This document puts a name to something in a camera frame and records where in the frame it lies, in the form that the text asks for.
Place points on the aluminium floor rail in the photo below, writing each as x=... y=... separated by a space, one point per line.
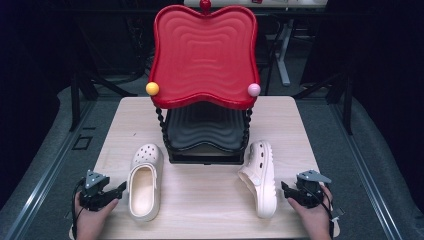
x=50 y=170
x=366 y=173

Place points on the white desk with legs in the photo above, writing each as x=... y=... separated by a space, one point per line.
x=283 y=50

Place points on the pink ball knob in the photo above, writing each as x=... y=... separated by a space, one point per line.
x=254 y=90

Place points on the person's left hand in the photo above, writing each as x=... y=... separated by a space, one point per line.
x=91 y=221

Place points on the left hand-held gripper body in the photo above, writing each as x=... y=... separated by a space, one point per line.
x=93 y=193

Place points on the red and black shoe rack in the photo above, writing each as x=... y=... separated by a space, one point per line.
x=204 y=56

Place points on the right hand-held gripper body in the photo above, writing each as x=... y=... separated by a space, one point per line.
x=310 y=191

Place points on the cream clog shoe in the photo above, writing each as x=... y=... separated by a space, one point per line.
x=146 y=160
x=263 y=176

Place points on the grey tape strip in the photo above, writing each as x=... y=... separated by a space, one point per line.
x=340 y=212
x=69 y=216

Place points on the black metal stand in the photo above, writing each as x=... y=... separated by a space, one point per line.
x=340 y=96
x=83 y=90

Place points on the yellow ball knob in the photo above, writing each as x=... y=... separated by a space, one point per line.
x=152 y=88

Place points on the person's right hand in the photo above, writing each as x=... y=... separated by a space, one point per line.
x=313 y=221

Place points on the red ball knob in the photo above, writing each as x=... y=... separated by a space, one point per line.
x=205 y=4

